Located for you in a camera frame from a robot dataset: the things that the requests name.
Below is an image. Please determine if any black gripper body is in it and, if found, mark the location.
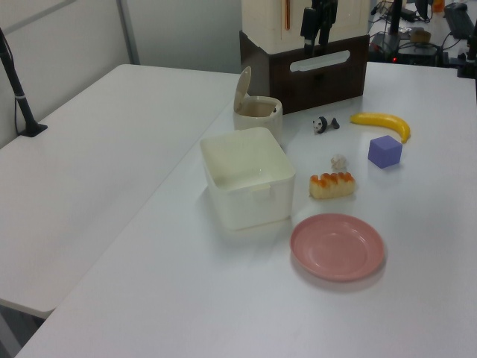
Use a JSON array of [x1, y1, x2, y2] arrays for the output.
[[311, 0, 338, 16]]

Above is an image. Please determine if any toy bread with orange topping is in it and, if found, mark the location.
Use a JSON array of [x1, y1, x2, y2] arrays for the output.
[[309, 172, 357, 200]]

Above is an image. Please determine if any yellow toy banana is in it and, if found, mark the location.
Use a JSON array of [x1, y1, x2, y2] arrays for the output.
[[349, 112, 411, 145]]

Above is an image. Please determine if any black stand with base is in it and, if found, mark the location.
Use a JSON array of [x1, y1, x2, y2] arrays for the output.
[[371, 0, 405, 52]]

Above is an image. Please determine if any small brown cardboard piece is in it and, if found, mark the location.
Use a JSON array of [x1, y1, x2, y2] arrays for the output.
[[409, 29, 432, 44]]

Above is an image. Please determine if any purple cube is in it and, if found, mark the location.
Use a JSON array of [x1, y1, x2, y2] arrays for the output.
[[367, 135, 404, 170]]

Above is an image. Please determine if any small panda figurine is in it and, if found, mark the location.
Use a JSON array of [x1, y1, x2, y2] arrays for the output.
[[312, 116, 341, 136]]

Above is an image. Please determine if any dark brown drawer box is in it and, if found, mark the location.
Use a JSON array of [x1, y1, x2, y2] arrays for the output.
[[238, 29, 370, 115]]

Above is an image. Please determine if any black keyboard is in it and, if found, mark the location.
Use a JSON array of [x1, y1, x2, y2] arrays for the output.
[[443, 2, 477, 39]]

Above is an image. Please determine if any pink plastic plate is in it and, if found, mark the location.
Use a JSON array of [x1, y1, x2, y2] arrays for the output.
[[290, 213, 386, 283]]

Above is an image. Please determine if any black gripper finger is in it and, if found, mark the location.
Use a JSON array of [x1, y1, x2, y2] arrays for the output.
[[300, 6, 318, 55], [318, 10, 337, 46]]

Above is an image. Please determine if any white square plastic box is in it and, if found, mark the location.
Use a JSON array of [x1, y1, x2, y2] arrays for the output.
[[199, 126, 297, 230]]

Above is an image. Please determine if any black clamped camera pole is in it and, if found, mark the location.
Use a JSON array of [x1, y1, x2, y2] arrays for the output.
[[0, 27, 49, 137]]

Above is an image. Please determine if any black electronics box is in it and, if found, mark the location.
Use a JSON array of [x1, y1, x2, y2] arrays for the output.
[[393, 43, 449, 66]]

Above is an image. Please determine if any cream flip-lid trash can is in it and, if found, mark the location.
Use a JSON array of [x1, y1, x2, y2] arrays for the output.
[[233, 66, 285, 147]]

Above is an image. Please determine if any black bracket mount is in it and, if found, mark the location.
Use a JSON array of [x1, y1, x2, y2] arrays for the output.
[[455, 22, 477, 79]]

